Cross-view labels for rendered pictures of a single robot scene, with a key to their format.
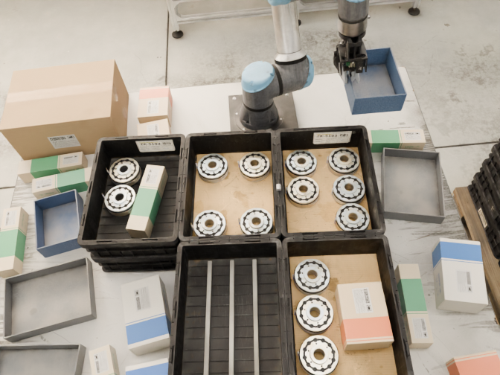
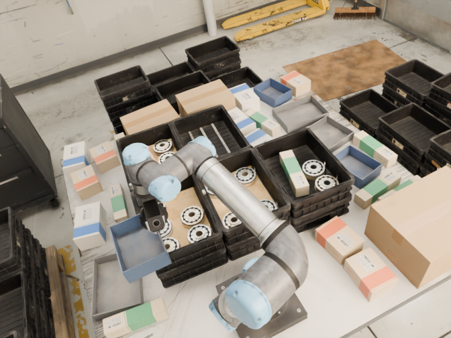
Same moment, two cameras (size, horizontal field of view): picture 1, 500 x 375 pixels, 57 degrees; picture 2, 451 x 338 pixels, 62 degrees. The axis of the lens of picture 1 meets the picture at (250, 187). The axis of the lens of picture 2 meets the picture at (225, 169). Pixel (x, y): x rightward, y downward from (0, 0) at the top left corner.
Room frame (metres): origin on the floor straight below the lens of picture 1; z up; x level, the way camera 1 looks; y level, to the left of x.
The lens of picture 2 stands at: (1.80, -0.32, 2.14)
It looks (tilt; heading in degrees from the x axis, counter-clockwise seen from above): 45 degrees down; 162
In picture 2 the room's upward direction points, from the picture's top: 10 degrees counter-clockwise
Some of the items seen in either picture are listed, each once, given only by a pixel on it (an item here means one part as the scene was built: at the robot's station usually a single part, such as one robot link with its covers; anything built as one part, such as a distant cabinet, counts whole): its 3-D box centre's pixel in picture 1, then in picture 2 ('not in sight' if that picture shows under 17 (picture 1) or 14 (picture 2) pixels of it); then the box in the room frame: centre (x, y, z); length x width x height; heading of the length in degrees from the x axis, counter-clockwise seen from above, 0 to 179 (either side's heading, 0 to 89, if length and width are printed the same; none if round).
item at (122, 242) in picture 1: (135, 187); (301, 163); (0.81, 0.36, 0.92); 0.40 x 0.30 x 0.02; 176
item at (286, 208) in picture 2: (230, 183); (239, 187); (0.78, 0.06, 0.92); 0.40 x 0.30 x 0.02; 176
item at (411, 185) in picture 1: (411, 184); (117, 282); (0.82, -0.57, 0.73); 0.27 x 0.20 x 0.05; 167
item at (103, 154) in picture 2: not in sight; (105, 157); (0.01, -0.44, 0.74); 0.16 x 0.12 x 0.07; 5
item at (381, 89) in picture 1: (371, 80); (139, 244); (0.98, -0.40, 1.10); 0.20 x 0.15 x 0.07; 179
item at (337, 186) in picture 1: (349, 188); (160, 227); (0.75, -0.32, 0.86); 0.10 x 0.10 x 0.01
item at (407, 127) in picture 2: not in sight; (412, 145); (0.56, 1.40, 0.31); 0.40 x 0.30 x 0.34; 179
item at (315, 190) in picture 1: (303, 190); (192, 215); (0.76, -0.17, 0.86); 0.10 x 0.10 x 0.01
